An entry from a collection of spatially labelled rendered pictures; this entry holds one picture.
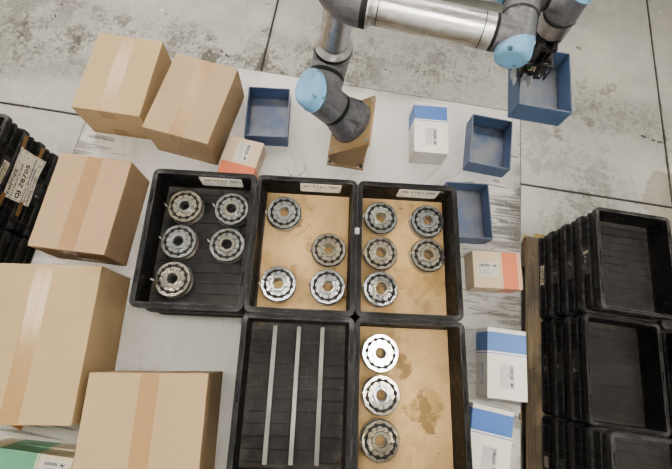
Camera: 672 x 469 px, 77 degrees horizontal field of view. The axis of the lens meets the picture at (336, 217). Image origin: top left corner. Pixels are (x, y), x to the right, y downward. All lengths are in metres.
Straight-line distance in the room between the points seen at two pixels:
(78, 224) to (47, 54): 1.74
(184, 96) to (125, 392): 0.90
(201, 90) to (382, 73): 1.39
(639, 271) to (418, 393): 1.15
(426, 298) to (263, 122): 0.85
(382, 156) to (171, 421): 1.06
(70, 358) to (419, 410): 0.93
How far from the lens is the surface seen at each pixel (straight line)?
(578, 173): 2.76
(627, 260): 2.09
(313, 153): 1.56
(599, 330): 2.08
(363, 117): 1.40
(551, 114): 1.34
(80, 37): 3.06
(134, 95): 1.59
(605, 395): 2.07
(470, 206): 1.59
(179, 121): 1.49
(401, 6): 0.97
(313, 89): 1.30
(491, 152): 1.71
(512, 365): 1.44
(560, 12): 1.12
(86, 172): 1.51
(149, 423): 1.26
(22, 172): 2.17
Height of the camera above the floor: 2.09
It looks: 71 degrees down
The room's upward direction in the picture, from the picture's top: 11 degrees clockwise
